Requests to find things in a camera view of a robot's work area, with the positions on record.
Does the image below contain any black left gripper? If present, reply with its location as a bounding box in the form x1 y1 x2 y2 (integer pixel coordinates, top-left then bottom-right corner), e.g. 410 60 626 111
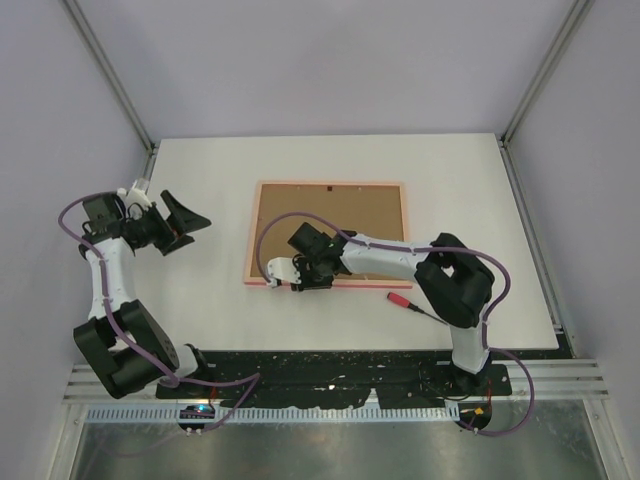
129 191 210 256

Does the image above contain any pink picture frame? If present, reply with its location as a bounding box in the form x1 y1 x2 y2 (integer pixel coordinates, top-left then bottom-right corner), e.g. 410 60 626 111
241 179 415 290

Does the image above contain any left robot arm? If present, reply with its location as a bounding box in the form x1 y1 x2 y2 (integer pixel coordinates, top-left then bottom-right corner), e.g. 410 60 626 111
73 188 214 399

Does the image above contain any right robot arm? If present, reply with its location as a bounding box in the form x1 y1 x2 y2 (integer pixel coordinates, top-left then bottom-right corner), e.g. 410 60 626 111
288 222 495 394

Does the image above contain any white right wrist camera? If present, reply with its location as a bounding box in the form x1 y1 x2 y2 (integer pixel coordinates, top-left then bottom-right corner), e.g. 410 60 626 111
266 257 301 288

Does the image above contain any brown frame backing board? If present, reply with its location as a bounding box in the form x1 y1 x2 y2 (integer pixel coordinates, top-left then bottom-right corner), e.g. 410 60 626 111
248 183 407 279

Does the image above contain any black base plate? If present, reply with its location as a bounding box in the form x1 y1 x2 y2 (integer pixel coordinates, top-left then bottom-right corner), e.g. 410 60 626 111
154 349 514 409

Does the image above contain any left aluminium frame post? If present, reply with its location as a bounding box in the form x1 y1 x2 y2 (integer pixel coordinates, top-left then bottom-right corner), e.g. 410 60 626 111
60 0 155 156

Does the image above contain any aluminium frame post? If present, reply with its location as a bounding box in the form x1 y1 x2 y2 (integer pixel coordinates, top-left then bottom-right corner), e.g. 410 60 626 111
60 0 155 156
498 0 594 149

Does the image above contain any slotted cable duct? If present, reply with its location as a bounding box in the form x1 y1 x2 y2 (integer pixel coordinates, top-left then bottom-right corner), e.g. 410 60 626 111
86 403 459 424

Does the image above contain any right aluminium frame post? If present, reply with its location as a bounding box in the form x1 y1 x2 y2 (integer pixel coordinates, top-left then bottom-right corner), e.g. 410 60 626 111
498 0 594 149

